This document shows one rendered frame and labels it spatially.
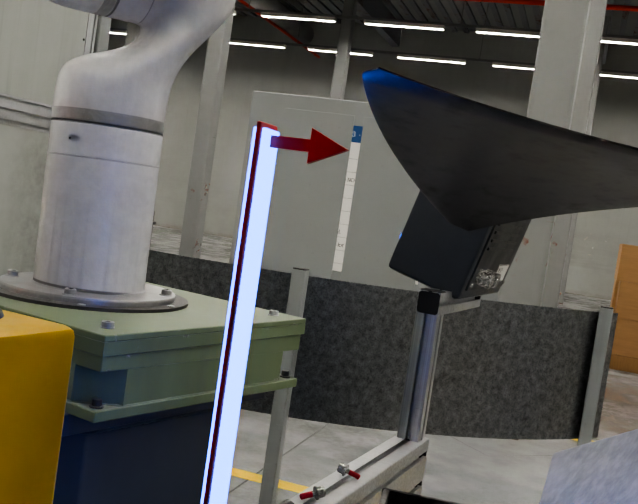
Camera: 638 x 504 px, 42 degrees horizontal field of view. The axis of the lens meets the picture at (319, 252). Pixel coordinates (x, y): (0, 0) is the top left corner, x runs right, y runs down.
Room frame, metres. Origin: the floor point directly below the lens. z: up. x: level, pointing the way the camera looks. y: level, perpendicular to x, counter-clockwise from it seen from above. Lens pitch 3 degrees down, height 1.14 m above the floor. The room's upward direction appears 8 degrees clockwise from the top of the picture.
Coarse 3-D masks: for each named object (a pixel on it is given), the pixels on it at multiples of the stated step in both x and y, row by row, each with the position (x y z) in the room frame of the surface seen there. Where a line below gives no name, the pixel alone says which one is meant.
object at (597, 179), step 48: (384, 96) 0.47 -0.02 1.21; (432, 96) 0.44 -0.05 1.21; (432, 144) 0.52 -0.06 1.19; (480, 144) 0.49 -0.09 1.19; (528, 144) 0.47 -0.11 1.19; (576, 144) 0.44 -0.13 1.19; (624, 144) 0.42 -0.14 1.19; (432, 192) 0.59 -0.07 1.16; (480, 192) 0.58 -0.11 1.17; (528, 192) 0.56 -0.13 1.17; (576, 192) 0.54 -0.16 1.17; (624, 192) 0.52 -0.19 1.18
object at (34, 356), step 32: (0, 320) 0.35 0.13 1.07; (32, 320) 0.36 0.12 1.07; (0, 352) 0.32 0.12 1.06; (32, 352) 0.34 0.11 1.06; (64, 352) 0.35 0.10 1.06; (0, 384) 0.32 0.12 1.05; (32, 384) 0.34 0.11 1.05; (64, 384) 0.36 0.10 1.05; (0, 416) 0.32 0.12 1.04; (32, 416) 0.34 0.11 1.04; (0, 448) 0.33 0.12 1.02; (32, 448) 0.34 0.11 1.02; (0, 480) 0.33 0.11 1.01; (32, 480) 0.35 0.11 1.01
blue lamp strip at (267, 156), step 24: (264, 144) 0.56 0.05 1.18; (264, 168) 0.57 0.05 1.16; (264, 192) 0.57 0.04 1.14; (264, 216) 0.58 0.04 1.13; (240, 288) 0.56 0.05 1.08; (240, 312) 0.56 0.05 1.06; (240, 336) 0.57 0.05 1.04; (240, 360) 0.57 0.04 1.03; (240, 384) 0.58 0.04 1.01; (216, 456) 0.56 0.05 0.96; (216, 480) 0.56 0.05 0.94
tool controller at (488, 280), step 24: (432, 216) 1.11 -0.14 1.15; (408, 240) 1.12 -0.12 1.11; (432, 240) 1.11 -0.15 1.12; (456, 240) 1.10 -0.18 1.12; (480, 240) 1.09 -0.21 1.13; (504, 240) 1.18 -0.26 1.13; (408, 264) 1.12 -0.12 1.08; (432, 264) 1.11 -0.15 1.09; (456, 264) 1.10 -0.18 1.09; (480, 264) 1.11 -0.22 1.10; (504, 264) 1.26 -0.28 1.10; (456, 288) 1.09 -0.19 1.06; (480, 288) 1.18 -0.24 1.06
